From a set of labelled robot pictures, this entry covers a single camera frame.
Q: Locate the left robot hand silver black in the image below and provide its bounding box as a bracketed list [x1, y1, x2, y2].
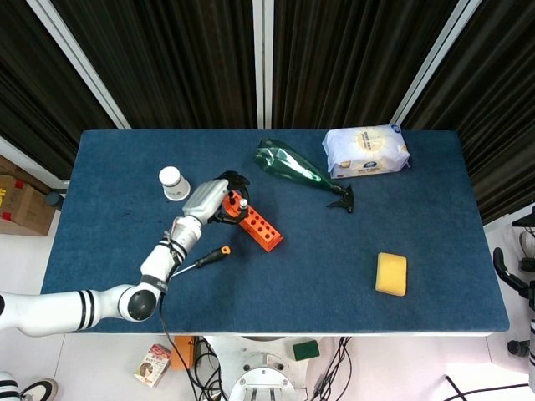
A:
[181, 170, 252, 226]

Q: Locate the black orange flathead screwdriver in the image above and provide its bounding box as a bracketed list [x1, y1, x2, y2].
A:
[169, 245, 232, 277]

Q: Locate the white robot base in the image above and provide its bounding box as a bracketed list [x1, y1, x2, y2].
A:
[206, 333, 310, 401]

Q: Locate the orange test tube rack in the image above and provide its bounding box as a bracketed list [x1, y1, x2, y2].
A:
[221, 190, 285, 253]

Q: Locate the white round bottle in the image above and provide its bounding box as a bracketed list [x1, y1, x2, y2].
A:
[158, 165, 191, 201]

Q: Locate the green spray bottle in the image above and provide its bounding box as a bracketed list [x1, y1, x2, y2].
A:
[252, 137, 356, 215]

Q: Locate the dark curtain panel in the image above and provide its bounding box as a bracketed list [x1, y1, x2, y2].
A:
[271, 0, 461, 129]
[49, 0, 258, 129]
[403, 0, 535, 226]
[0, 0, 120, 180]

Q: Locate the blue table cloth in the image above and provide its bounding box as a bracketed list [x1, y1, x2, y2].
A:
[32, 128, 510, 338]

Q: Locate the small orange box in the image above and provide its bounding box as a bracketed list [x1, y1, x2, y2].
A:
[170, 335, 197, 372]

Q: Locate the white tissue pack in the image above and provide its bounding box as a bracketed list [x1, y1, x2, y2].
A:
[321, 123, 413, 180]

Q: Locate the printed snack box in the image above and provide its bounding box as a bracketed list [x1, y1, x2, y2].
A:
[133, 344, 171, 388]

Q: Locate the brown cardboard box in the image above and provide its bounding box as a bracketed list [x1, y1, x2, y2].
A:
[0, 154, 58, 238]

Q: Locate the green sponge block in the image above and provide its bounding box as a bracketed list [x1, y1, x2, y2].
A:
[292, 340, 321, 363]

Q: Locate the yellow sponge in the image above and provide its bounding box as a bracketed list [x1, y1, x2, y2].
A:
[374, 251, 408, 297]

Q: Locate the black white shoe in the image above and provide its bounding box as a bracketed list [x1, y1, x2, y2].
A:
[19, 378, 59, 401]

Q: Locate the black equipment stand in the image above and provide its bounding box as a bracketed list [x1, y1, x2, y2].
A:
[510, 203, 535, 272]

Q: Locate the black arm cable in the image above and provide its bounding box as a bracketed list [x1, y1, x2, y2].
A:
[156, 292, 210, 401]

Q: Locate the white frame post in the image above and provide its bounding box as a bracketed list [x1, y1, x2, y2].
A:
[25, 0, 133, 129]
[252, 0, 275, 129]
[394, 0, 484, 124]

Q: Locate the white frame base bar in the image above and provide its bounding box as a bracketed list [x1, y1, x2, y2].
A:
[0, 135, 70, 189]

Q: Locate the black floor cable bundle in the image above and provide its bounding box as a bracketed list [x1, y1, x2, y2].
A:
[307, 336, 356, 401]

